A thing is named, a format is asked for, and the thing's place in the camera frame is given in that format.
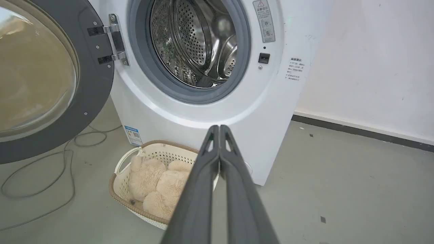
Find silver door hinge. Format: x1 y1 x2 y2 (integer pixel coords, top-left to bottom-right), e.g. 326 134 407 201
87 14 130 66

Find stainless steel perforated drum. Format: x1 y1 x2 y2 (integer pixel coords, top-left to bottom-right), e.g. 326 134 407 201
150 0 238 89

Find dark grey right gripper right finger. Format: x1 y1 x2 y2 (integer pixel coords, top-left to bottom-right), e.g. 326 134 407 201
211 125 280 244

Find blue energy label sticker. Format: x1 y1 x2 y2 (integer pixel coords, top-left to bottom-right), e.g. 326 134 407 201
124 126 143 147

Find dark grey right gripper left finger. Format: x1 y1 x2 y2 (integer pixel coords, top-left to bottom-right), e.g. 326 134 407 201
160 125 221 244

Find grey round washing machine door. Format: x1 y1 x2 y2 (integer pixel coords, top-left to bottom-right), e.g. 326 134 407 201
0 0 115 165

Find white text instruction sticker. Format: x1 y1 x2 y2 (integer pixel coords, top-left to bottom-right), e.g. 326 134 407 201
286 58 305 81

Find thin grey power cable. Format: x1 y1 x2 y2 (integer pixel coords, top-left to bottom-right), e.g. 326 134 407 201
0 125 122 231

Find white perforated laundry basket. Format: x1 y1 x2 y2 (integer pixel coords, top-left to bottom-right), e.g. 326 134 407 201
109 140 253 230

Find grey warning label sticker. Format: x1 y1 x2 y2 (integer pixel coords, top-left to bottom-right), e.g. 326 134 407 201
253 0 276 43

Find white front-load washing machine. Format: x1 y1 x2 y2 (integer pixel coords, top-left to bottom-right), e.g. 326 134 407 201
87 0 334 186

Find dark grey baseboard strip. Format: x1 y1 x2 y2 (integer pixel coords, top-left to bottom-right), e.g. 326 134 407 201
292 115 434 153

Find cream plush teddy bear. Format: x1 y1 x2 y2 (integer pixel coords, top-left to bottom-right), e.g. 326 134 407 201
129 156 194 220

